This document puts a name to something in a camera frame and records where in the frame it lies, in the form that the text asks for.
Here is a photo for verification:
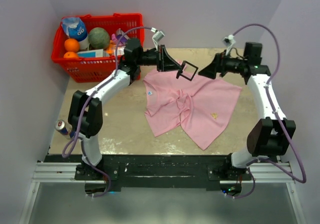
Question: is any green melon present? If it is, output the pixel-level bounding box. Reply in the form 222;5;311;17
88;27;111;49

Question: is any energy drink can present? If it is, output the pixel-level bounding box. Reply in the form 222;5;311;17
55;120;75;139

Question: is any small black stand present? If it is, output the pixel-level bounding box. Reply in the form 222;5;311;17
176;60;199;81

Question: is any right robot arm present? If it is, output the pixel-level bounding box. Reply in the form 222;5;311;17
199;42;296;180

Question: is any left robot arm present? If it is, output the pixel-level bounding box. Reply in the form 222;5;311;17
68;38;184;180

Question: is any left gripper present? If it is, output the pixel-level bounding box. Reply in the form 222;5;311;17
136;46;182;73

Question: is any red plastic shopping basket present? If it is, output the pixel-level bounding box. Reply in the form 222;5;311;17
51;13;143;83

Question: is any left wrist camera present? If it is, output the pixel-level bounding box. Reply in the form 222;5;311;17
152;30;165;50

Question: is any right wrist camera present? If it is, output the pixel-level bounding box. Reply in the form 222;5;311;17
222;35;236;56

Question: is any orange fruit lower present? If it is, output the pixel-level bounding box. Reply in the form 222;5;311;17
63;52;78;59

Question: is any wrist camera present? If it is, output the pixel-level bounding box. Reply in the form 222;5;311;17
152;30;165;50
222;35;236;56

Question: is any orange fruit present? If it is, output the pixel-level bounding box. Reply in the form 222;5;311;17
63;52;78;59
64;39;80;53

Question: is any white blue carton box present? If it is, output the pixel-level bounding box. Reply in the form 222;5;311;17
77;49;109;58

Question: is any pink white snack packet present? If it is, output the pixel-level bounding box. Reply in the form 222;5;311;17
105;42;125;56

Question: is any gold rhinestone brooch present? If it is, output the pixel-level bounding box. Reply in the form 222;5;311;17
211;113;218;120

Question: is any aluminium rail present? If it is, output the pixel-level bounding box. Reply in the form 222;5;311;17
31;162;293;184

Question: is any black metal base frame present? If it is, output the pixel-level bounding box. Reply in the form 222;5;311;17
41;154;278;197

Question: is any orange fruit upper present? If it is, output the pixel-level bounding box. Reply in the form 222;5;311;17
64;39;80;53

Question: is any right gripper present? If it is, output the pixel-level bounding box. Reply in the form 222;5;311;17
198;50;247;80

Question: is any blue white plastic bag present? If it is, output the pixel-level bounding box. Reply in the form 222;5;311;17
61;17;89;50

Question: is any pink garment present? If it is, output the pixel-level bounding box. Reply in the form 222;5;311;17
143;69;242;150

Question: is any purple white box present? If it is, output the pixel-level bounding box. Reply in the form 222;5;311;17
111;28;130;46

